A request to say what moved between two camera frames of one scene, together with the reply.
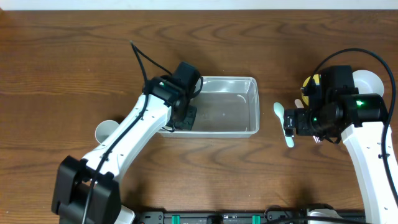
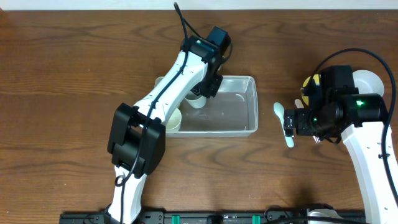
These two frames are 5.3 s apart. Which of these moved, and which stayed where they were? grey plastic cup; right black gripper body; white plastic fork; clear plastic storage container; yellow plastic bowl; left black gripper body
Moved: grey plastic cup; left black gripper body
Stayed: right black gripper body; clear plastic storage container; white plastic fork; yellow plastic bowl
